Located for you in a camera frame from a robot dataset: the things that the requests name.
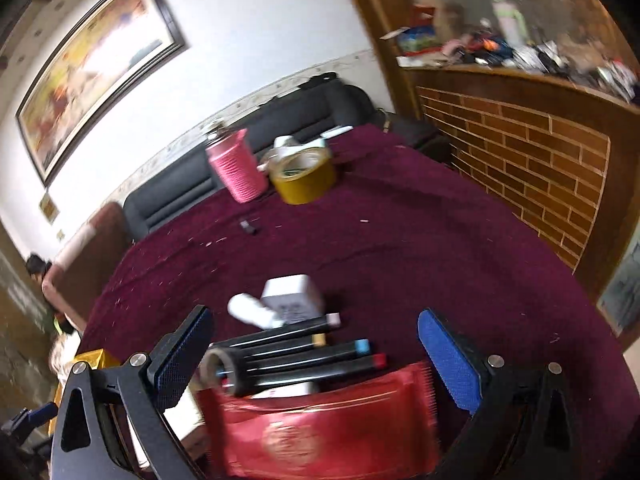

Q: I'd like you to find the yellow tape roll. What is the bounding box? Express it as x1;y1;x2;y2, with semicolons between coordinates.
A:
269;149;337;206

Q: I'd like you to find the white and green tumbler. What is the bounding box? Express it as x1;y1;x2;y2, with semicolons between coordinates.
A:
492;0;526;46

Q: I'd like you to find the pile of counter clutter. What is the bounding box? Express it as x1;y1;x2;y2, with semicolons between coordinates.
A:
440;30;640;101

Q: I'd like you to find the black tape roll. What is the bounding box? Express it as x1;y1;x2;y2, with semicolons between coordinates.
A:
199;347;248;397

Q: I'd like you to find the black marker red cap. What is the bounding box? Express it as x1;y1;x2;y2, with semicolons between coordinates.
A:
230;353;388;397

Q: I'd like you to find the white plastic bottle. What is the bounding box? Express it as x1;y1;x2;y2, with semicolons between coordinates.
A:
227;292;283;331

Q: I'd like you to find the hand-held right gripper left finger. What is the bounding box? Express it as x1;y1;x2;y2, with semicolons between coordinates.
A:
50;305;216;480

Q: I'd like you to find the black marker yellow cap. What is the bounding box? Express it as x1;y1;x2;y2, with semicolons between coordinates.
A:
240;334;328;361

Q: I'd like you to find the white charger adapter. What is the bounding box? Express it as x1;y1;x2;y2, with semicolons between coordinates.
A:
260;275;326;326

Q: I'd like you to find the thermos with pink knitted sleeve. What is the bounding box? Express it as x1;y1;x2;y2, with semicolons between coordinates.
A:
205;127;271;204

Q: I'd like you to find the black marker pale pink cap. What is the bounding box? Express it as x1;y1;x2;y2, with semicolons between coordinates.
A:
210;312;342;353

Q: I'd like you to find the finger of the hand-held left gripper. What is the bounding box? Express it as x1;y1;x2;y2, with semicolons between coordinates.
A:
10;402;58;433

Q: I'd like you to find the wooden brick-pattern counter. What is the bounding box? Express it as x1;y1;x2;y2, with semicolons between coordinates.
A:
400;60;640;301

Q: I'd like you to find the wooden door frame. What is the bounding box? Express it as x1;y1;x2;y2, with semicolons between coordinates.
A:
335;0;416;126

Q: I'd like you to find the blue and green carton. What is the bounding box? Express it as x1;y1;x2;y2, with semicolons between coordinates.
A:
400;27;441;56

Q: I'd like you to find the maroon velvet tablecloth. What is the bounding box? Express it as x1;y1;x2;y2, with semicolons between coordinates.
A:
80;122;631;480

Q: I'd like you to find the red foil tea packet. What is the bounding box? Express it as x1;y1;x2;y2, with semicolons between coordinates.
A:
197;362;441;480

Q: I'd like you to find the framed landscape painting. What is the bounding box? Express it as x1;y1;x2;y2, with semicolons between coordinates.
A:
15;0;190;187

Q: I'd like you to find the bamboo picture panel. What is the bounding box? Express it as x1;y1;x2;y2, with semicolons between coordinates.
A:
597;240;640;336

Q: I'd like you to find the small gold wall plaque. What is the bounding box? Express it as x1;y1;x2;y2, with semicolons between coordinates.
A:
39;191;60;222

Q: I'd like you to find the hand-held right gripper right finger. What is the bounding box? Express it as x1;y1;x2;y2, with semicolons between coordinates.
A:
417;308;586;480

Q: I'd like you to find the black leather sofa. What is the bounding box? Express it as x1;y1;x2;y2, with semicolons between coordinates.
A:
122;76;451;243

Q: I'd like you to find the black cable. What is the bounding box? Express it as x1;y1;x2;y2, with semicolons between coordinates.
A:
245;339;373;376

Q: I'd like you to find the brown upholstered chair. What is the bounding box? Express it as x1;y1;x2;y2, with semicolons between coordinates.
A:
50;202;133;326

